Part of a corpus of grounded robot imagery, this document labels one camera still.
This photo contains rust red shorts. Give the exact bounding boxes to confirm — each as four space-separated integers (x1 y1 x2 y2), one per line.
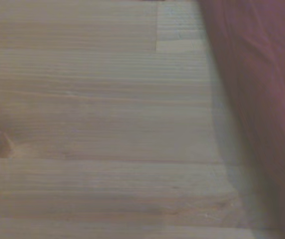
196 0 285 239

